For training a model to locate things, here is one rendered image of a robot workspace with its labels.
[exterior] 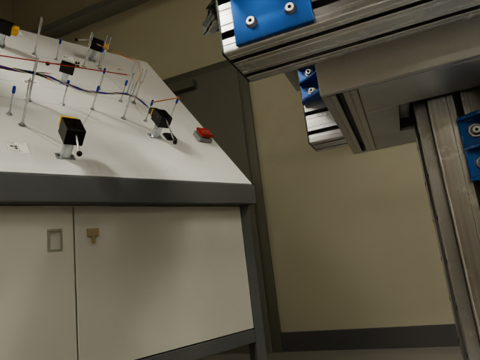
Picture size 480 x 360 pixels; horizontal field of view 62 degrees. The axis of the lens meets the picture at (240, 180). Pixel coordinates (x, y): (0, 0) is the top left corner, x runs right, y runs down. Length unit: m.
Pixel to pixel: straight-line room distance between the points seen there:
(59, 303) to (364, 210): 2.08
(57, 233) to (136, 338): 0.33
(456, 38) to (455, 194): 0.20
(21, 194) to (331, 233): 2.11
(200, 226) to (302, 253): 1.62
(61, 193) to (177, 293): 0.42
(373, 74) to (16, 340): 0.88
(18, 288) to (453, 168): 0.89
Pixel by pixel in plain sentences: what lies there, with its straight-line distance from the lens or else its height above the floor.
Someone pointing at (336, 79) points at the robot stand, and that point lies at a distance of 0.52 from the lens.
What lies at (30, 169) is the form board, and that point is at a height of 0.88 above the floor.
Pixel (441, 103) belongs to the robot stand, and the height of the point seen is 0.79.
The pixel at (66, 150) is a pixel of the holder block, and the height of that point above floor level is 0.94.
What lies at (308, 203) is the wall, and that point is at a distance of 2.79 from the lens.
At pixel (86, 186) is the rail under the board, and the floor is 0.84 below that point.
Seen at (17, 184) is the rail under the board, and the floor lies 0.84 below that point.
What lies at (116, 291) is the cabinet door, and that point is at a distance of 1.10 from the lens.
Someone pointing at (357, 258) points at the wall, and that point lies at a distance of 2.73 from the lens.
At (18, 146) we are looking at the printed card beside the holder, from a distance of 1.13.
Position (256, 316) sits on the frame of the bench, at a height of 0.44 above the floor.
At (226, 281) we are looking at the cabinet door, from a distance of 1.29.
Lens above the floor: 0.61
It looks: 12 degrees up
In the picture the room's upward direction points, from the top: 7 degrees counter-clockwise
